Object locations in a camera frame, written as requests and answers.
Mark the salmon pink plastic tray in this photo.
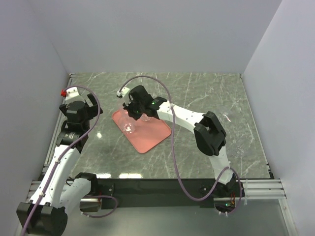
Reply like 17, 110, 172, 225
112, 110, 171, 154

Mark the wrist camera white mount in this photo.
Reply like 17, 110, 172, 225
61, 87, 84, 104
116, 87, 130, 98

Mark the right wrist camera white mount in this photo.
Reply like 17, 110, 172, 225
116, 87, 130, 98

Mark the clear glass near right arm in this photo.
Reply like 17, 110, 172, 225
226, 141, 246, 159

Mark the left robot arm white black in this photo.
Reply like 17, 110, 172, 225
17, 89, 102, 236

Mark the clear glass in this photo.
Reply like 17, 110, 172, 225
118, 117, 135, 134
140, 114, 151, 122
119, 105, 129, 118

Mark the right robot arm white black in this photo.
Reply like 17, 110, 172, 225
117, 86, 236, 198

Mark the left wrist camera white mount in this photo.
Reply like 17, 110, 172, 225
61, 87, 84, 104

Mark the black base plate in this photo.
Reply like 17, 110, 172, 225
81, 177, 237, 212

